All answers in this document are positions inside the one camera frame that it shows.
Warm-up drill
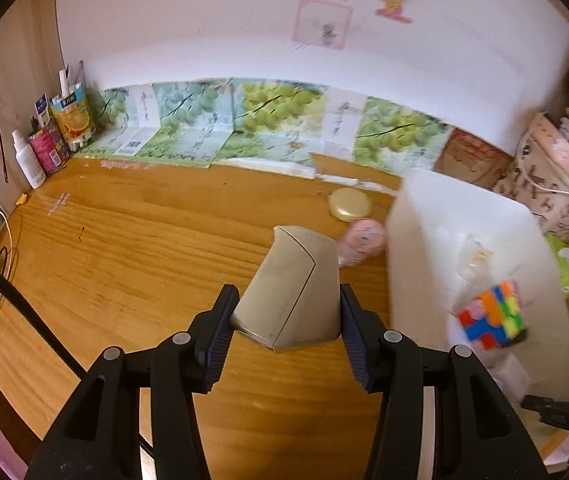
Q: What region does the colourful puzzle cube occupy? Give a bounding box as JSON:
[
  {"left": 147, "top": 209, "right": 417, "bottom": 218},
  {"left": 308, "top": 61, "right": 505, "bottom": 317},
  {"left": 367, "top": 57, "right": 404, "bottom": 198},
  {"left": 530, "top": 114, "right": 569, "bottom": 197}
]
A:
[{"left": 455, "top": 281, "right": 528, "bottom": 351}]

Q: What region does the small clear plastic case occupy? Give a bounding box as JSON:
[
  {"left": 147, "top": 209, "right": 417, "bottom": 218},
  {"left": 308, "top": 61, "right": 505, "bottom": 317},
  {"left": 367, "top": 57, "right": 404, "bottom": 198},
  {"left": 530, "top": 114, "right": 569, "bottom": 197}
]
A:
[{"left": 457, "top": 234, "right": 493, "bottom": 287}]

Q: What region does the beige charger plug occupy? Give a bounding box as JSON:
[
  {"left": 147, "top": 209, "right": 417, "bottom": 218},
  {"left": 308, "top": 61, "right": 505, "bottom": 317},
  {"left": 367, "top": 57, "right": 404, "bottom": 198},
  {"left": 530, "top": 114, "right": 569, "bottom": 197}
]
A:
[{"left": 231, "top": 226, "right": 341, "bottom": 352}]

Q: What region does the green tissue pack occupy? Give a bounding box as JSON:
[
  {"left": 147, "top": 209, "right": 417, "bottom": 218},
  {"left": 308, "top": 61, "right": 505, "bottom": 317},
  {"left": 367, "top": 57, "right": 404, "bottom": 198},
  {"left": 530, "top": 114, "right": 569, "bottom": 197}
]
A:
[{"left": 545, "top": 234, "right": 569, "bottom": 297}]

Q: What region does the white plastic storage bin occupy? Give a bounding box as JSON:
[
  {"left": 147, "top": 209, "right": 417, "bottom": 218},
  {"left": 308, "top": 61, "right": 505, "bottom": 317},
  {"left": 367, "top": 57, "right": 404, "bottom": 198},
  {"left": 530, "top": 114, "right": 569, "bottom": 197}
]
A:
[{"left": 385, "top": 169, "right": 569, "bottom": 401}]

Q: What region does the pink correction tape dispenser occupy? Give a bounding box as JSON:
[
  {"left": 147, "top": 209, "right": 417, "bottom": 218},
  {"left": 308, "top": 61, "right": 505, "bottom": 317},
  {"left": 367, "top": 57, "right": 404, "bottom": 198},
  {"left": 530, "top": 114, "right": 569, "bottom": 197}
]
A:
[{"left": 336, "top": 218, "right": 386, "bottom": 268}]

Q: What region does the beige letter print bag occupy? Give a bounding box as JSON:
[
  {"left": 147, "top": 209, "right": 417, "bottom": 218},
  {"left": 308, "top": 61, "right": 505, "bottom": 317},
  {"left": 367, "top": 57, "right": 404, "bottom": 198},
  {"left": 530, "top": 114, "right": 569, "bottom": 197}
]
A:
[{"left": 493, "top": 133, "right": 569, "bottom": 242}]

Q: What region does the round beige compact case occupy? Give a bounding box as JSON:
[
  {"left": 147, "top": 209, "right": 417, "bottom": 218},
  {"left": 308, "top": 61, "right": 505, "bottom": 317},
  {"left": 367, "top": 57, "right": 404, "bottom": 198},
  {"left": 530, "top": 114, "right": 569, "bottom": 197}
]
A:
[{"left": 327, "top": 188, "right": 372, "bottom": 223}]

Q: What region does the brown cardboard panel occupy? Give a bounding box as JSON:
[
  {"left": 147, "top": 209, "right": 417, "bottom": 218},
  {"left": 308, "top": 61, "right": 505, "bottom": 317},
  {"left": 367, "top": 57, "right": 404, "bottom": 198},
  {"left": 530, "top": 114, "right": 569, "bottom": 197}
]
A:
[{"left": 434, "top": 128, "right": 513, "bottom": 190}]

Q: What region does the white small bottle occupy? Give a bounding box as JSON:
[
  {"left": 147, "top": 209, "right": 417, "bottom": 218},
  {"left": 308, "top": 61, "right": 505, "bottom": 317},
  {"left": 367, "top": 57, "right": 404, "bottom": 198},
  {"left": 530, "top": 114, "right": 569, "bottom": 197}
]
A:
[{"left": 12, "top": 130, "right": 46, "bottom": 190}]

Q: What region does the pink snack can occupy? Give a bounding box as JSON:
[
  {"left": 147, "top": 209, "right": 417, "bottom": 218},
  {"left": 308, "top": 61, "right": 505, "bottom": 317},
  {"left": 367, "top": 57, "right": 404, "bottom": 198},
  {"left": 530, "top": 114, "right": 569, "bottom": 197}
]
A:
[{"left": 27, "top": 117, "right": 71, "bottom": 177}]

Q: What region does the pink oval box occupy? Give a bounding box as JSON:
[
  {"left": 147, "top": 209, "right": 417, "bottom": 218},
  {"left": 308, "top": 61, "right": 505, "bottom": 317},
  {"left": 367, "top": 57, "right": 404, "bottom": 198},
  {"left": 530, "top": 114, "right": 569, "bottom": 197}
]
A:
[{"left": 528, "top": 112, "right": 569, "bottom": 176}]

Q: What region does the grape print paper backdrop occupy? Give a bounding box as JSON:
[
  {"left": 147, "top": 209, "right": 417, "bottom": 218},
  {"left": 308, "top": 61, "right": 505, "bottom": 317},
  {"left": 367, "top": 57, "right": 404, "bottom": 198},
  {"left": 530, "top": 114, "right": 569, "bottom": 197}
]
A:
[{"left": 80, "top": 78, "right": 453, "bottom": 176}]

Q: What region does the black cable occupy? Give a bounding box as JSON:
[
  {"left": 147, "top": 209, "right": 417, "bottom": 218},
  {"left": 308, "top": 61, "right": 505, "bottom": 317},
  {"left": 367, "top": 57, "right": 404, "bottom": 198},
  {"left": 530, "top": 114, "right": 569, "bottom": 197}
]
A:
[{"left": 0, "top": 249, "right": 156, "bottom": 461}]

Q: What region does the pink square wall sticker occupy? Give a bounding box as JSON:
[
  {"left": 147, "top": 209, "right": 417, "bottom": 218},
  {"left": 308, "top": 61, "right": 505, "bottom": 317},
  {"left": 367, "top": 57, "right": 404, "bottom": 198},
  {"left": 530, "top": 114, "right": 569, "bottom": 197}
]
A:
[{"left": 293, "top": 0, "right": 354, "bottom": 50}]

